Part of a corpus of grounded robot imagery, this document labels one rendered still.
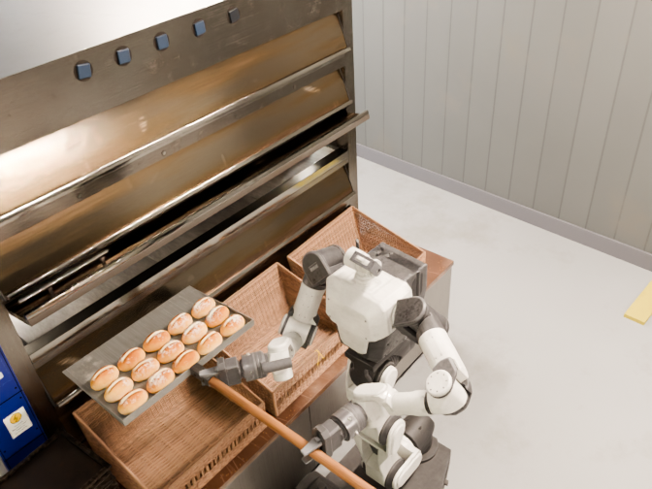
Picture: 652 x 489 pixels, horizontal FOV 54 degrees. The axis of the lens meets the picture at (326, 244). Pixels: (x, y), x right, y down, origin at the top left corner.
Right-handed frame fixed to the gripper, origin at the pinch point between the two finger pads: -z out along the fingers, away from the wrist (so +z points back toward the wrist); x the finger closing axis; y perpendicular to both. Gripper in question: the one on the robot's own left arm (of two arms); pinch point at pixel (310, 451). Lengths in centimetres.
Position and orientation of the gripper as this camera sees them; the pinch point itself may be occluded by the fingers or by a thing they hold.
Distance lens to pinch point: 187.9
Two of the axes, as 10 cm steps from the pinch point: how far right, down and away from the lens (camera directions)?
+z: 7.4, -4.4, 5.1
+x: 0.6, 8.0, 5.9
